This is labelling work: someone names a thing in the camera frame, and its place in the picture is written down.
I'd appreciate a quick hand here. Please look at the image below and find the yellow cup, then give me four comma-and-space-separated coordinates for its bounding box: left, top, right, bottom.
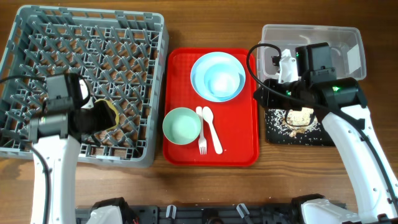
94, 99, 119, 130

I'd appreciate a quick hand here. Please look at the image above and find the small light blue bowl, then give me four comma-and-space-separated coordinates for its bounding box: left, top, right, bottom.
204, 63, 240, 98

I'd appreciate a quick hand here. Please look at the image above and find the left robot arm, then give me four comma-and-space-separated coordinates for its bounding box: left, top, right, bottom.
28, 73, 119, 223

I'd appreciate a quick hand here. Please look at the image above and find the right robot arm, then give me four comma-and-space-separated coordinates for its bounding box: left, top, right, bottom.
252, 42, 397, 223

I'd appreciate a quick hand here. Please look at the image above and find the grey dishwasher rack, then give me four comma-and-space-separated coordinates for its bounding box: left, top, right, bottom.
1, 5, 169, 168

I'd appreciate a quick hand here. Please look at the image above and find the food scraps and rice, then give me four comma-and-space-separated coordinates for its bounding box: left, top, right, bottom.
266, 108, 321, 138

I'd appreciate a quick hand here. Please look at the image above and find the black tray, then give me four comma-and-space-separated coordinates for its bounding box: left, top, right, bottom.
265, 108, 335, 146

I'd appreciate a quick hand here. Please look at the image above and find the red plastic tray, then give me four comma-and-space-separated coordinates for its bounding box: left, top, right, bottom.
163, 48, 259, 166

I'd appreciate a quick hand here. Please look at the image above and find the clear plastic bin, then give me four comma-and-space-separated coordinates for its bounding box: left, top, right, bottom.
260, 24, 367, 80

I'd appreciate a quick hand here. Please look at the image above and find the large light blue plate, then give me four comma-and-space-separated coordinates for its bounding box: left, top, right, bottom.
190, 52, 246, 103

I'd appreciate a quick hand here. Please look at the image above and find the white plastic spoon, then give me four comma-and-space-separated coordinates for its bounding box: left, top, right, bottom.
202, 106, 223, 154

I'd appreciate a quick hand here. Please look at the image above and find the green bowl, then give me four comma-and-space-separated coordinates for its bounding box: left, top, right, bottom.
162, 107, 201, 145

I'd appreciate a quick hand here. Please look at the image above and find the white plastic fork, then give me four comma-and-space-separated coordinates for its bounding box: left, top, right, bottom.
195, 106, 207, 155

